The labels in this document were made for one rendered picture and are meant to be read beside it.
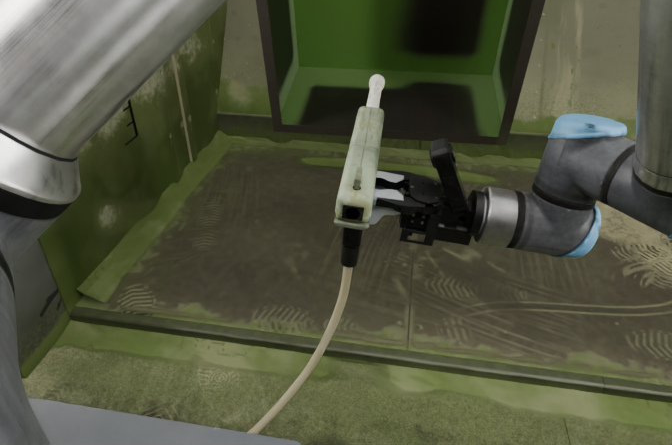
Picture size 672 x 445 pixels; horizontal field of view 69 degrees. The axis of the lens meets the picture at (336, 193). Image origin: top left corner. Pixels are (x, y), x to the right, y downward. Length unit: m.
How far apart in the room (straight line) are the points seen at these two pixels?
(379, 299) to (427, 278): 0.17
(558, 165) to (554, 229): 0.10
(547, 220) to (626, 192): 0.12
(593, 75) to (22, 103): 2.12
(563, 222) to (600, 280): 0.86
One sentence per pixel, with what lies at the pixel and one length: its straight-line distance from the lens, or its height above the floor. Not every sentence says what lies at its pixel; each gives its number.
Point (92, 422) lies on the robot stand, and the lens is 0.47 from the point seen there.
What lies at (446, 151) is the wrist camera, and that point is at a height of 0.69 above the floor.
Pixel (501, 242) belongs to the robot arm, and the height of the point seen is 0.55.
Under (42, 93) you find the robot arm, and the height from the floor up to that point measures 0.91.
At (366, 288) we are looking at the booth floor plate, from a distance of 1.41.
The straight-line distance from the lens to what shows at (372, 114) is 0.86.
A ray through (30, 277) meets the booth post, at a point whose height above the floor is 0.22.
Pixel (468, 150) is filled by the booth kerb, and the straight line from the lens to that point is 2.14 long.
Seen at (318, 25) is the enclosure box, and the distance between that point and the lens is 1.53.
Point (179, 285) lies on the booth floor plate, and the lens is 1.49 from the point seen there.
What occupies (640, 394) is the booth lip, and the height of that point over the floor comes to 0.03.
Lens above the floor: 1.00
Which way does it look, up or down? 32 degrees down
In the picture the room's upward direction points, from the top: straight up
